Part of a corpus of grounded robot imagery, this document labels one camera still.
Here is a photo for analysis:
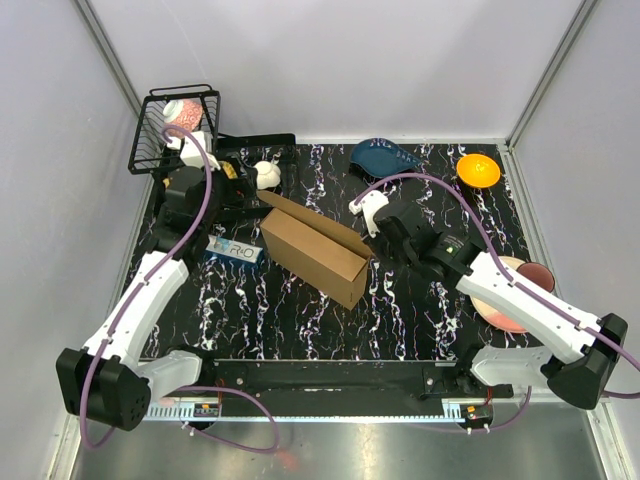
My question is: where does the dark red cup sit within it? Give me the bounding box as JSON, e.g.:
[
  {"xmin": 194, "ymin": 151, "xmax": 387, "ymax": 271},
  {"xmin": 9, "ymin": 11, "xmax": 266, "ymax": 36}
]
[{"xmin": 517, "ymin": 262, "xmax": 555, "ymax": 292}]

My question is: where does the black wire dish rack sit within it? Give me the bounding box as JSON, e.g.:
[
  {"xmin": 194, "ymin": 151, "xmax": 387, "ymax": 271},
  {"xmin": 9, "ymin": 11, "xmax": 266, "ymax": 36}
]
[{"xmin": 127, "ymin": 83, "xmax": 297, "ymax": 227}]

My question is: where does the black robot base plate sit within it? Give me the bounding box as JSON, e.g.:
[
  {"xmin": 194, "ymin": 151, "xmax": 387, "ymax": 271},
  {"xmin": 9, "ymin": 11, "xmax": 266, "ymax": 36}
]
[{"xmin": 213, "ymin": 359, "xmax": 513, "ymax": 400}]

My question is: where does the white flower-shaped cup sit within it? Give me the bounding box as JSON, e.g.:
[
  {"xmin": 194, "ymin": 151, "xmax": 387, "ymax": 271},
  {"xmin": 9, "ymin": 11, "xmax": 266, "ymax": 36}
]
[{"xmin": 254, "ymin": 161, "xmax": 281, "ymax": 190}]

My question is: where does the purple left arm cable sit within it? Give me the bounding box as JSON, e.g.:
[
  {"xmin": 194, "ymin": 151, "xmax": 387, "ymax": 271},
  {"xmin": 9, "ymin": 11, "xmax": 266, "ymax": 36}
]
[{"xmin": 79, "ymin": 124, "xmax": 281, "ymax": 455}]

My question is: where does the aluminium front rail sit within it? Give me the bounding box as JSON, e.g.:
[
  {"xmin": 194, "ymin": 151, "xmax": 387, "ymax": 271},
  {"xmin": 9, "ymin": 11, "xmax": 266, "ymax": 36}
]
[{"xmin": 67, "ymin": 362, "xmax": 614, "ymax": 424}]

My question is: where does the blue white small carton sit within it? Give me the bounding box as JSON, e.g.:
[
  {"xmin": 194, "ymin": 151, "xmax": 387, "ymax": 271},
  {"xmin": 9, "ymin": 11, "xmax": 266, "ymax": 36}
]
[{"xmin": 225, "ymin": 241, "xmax": 263, "ymax": 265}]

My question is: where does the brown cardboard box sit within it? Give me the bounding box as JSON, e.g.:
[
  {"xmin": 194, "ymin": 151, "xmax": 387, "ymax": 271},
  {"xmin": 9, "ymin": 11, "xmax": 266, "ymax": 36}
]
[{"xmin": 257, "ymin": 190, "xmax": 372, "ymax": 310}]

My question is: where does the pink patterned ceramic bowl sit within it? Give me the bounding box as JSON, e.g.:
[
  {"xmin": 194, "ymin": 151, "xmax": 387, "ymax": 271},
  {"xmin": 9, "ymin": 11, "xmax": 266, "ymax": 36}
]
[{"xmin": 162, "ymin": 99, "xmax": 203, "ymax": 132}]

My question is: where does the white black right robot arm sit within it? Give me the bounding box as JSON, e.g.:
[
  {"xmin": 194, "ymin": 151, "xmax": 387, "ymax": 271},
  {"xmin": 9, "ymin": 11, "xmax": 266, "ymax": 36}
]
[{"xmin": 362, "ymin": 201, "xmax": 628, "ymax": 410}]

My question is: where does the silver blue toothpaste tube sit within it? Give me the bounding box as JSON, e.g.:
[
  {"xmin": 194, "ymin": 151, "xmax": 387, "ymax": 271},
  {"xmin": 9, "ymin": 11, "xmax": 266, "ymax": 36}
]
[{"xmin": 205, "ymin": 235, "xmax": 233, "ymax": 258}]

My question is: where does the dark blue leaf dish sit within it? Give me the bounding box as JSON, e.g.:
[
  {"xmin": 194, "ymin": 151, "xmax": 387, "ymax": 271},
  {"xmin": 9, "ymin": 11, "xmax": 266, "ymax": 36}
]
[{"xmin": 350, "ymin": 138, "xmax": 422, "ymax": 179}]

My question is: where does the woven bamboo tray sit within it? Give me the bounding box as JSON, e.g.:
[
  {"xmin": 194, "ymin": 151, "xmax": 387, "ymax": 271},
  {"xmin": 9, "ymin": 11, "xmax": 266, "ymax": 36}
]
[{"xmin": 219, "ymin": 161, "xmax": 239, "ymax": 180}]

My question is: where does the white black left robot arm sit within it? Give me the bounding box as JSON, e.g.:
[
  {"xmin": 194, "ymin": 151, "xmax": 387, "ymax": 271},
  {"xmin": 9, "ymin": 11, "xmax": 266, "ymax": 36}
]
[{"xmin": 55, "ymin": 158, "xmax": 230, "ymax": 431}]

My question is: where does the orange round bowl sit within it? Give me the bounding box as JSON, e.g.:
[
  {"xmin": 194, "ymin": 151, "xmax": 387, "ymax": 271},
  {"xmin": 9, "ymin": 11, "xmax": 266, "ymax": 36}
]
[{"xmin": 456, "ymin": 153, "xmax": 502, "ymax": 189}]

